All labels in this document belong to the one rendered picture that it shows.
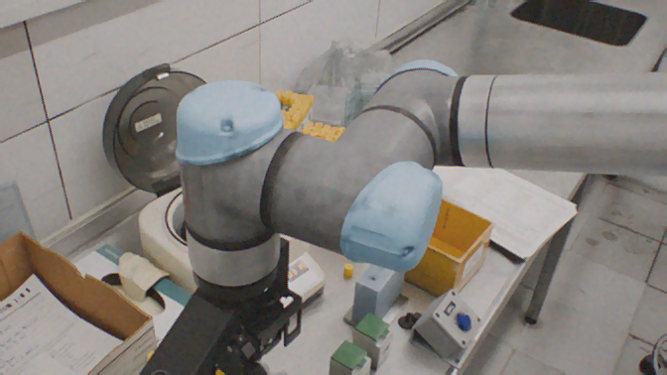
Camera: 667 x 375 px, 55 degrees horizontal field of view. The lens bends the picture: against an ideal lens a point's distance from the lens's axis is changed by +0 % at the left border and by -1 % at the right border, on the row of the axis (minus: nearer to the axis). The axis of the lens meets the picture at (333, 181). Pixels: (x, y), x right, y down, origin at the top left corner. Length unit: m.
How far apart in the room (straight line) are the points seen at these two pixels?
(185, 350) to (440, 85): 0.30
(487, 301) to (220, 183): 0.77
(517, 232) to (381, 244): 0.88
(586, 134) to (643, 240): 2.47
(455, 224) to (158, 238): 0.52
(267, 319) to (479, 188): 0.86
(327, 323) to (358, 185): 0.66
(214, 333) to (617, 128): 0.35
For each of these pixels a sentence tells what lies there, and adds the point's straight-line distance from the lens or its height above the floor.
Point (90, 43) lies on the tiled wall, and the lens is 1.10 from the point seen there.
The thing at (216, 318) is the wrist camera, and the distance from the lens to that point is 0.55.
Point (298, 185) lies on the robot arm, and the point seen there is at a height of 1.42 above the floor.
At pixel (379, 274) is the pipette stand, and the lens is 1.00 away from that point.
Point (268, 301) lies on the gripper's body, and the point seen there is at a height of 1.24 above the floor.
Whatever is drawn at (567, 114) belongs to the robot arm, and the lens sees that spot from 0.48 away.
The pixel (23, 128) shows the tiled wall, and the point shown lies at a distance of 1.07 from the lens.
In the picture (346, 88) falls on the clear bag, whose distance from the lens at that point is 1.45.
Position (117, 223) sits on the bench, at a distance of 1.27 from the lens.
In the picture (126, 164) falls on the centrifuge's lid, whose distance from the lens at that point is 1.15.
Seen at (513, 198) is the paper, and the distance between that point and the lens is 1.37.
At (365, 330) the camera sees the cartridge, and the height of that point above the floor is 0.94.
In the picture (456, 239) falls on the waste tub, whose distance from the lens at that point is 1.21.
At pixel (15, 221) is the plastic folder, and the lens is 1.07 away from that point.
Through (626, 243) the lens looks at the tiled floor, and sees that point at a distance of 2.89.
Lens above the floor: 1.67
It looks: 36 degrees down
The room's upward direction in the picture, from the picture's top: 4 degrees clockwise
